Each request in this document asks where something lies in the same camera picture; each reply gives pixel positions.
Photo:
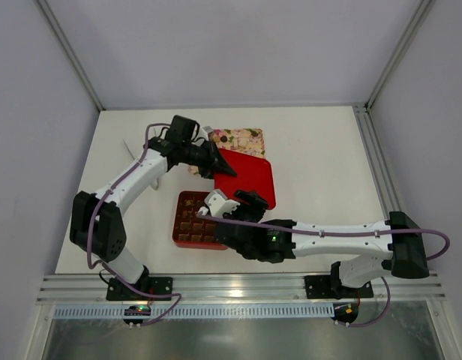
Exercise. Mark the slotted grey cable duct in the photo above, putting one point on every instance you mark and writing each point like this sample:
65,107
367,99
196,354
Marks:
194,311

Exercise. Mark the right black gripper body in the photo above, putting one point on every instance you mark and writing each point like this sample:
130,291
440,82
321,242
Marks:
244,210

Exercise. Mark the right aluminium frame post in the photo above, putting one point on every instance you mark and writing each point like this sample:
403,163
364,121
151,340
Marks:
406,39

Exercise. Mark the floral rectangular tray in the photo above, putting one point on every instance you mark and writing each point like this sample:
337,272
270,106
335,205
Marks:
249,141

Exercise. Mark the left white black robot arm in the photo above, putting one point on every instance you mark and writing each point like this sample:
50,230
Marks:
96,223

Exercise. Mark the red chocolate box with insert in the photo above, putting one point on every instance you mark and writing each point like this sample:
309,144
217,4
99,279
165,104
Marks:
188,230

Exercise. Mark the aluminium frame post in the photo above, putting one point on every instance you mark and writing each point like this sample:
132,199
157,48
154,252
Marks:
406,39
58,33

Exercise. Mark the aluminium front rail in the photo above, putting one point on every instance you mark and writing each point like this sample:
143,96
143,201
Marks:
265,287

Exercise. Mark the left aluminium frame post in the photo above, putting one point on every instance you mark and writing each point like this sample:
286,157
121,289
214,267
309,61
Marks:
58,33

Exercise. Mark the aluminium rail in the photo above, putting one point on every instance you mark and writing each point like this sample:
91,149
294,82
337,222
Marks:
265,287
384,180

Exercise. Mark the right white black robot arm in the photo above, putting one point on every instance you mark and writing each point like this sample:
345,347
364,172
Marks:
312,240

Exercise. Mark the aluminium right side rail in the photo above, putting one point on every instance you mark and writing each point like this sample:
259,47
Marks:
384,180

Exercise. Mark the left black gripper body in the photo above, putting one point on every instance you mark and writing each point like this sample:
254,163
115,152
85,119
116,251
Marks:
210,160

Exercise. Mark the red box lid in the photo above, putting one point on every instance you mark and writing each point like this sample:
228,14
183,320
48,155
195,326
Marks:
253,174

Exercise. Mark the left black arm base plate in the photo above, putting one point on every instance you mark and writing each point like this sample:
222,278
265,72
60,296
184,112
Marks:
158,286

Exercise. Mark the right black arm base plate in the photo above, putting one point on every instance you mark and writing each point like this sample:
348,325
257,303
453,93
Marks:
326,286

